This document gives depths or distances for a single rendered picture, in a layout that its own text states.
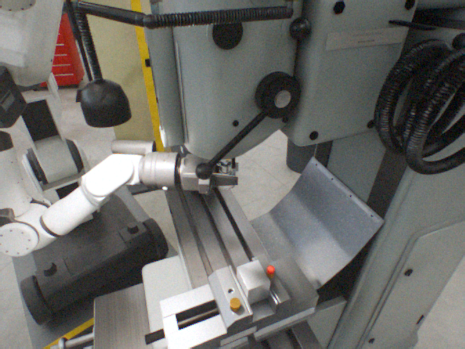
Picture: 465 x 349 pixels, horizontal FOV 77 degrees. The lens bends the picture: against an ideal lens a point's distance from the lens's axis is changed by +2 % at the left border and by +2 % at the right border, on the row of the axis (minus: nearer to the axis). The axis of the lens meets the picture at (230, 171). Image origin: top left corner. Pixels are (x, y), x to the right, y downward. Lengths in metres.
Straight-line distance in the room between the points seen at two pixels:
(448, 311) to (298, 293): 1.56
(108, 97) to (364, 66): 0.41
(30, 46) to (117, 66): 1.58
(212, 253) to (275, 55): 0.59
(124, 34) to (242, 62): 1.84
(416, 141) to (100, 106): 0.45
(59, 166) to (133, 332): 0.63
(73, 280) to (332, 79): 1.22
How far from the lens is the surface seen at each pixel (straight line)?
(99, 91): 0.48
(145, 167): 0.65
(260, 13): 0.37
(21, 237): 0.76
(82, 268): 1.42
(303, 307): 0.76
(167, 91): 0.52
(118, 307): 1.07
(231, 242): 0.90
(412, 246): 0.93
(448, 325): 2.18
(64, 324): 1.53
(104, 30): 2.26
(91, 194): 0.69
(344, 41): 0.52
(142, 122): 2.47
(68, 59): 5.14
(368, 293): 1.06
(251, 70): 0.47
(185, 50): 0.46
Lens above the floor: 1.63
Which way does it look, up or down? 36 degrees down
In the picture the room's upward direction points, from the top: straight up
